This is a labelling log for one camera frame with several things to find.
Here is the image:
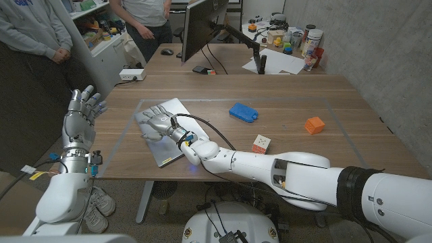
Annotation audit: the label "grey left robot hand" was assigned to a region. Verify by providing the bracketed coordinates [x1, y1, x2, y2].
[61, 84, 109, 153]

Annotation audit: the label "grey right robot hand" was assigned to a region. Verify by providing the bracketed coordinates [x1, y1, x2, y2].
[140, 104, 190, 149]

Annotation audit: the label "silver closed laptop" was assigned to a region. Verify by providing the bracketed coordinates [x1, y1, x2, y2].
[134, 97, 210, 169]

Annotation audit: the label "blue plastic case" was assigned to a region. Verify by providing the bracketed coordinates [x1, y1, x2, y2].
[228, 102, 259, 124]

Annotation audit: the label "white and orange puzzle cube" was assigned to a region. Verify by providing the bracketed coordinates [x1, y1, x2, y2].
[251, 134, 272, 155]

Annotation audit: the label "dark brown partition panel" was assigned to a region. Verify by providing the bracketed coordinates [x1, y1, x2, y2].
[0, 42, 88, 180]

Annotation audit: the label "white power strip box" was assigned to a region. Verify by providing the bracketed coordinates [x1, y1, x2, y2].
[119, 68, 147, 82]

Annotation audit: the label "black round floor fan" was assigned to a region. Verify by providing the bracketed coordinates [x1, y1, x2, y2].
[151, 181, 179, 200]

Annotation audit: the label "white shelf cabinet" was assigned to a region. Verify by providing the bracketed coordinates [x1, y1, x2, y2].
[50, 0, 129, 102]

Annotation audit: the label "white sneaker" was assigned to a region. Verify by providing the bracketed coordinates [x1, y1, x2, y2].
[90, 186, 116, 217]
[80, 202, 109, 234]

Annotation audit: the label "grey metal table leg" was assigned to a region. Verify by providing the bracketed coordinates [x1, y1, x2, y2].
[312, 211, 327, 229]
[135, 180, 155, 225]

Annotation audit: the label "beige cardboard box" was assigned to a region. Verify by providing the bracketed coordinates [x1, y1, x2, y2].
[0, 171, 51, 237]

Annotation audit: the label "black computer monitor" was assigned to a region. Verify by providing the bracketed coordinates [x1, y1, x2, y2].
[181, 0, 230, 64]

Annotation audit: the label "person in grey t-shirt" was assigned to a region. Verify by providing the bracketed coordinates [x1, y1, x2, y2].
[108, 0, 173, 63]

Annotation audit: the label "person in grey hoodie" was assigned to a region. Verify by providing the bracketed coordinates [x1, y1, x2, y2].
[0, 0, 99, 102]

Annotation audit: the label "white robot torso base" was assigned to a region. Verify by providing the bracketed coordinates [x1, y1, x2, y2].
[181, 201, 280, 243]

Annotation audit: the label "white paper sheets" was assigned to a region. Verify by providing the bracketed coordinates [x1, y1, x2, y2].
[242, 48, 306, 76]

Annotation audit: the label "black device on torso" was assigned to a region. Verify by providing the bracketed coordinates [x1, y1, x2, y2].
[219, 231, 249, 243]

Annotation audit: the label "small wooden box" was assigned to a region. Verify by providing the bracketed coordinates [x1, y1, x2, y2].
[267, 29, 285, 45]

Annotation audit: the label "grey and black headset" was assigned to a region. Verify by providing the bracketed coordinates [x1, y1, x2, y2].
[269, 12, 290, 31]

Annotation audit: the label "clear plastic cup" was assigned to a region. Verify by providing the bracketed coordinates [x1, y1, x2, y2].
[290, 32, 304, 51]

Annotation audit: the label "clear glass jar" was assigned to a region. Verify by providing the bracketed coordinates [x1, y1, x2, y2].
[302, 53, 318, 72]

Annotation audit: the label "red plastic cup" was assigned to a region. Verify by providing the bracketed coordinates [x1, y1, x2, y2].
[310, 46, 325, 68]

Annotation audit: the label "dark tall canister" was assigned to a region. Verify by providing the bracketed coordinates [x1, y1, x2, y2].
[301, 24, 317, 48]

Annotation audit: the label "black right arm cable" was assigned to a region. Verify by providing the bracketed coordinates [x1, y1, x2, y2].
[170, 113, 338, 207]

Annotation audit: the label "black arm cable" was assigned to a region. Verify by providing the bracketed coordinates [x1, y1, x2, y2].
[0, 158, 68, 202]
[170, 113, 338, 207]

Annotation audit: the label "black monitor cable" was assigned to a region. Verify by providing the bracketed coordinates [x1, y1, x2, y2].
[200, 49, 217, 72]
[206, 43, 229, 75]

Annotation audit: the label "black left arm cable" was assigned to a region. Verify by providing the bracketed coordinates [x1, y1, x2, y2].
[0, 158, 68, 202]

